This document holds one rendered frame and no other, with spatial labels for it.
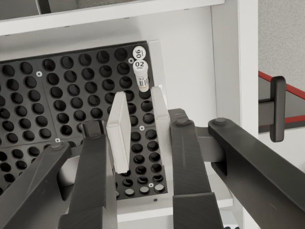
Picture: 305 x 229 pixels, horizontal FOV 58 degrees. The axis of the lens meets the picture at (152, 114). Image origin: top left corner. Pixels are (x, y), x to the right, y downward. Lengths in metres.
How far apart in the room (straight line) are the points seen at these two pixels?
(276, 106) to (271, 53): 1.01
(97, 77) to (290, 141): 0.36
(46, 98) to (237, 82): 0.19
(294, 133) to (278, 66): 0.84
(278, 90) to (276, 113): 0.02
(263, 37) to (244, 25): 1.03
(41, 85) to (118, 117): 0.16
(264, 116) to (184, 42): 0.13
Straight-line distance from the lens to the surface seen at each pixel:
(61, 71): 0.29
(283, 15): 1.32
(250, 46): 0.27
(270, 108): 0.31
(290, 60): 1.36
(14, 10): 0.58
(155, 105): 0.17
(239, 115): 0.29
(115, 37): 0.34
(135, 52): 0.27
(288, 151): 0.54
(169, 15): 0.34
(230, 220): 0.54
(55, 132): 0.31
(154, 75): 0.34
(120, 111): 0.17
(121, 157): 0.15
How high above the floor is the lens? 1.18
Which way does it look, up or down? 70 degrees down
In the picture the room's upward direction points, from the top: 172 degrees clockwise
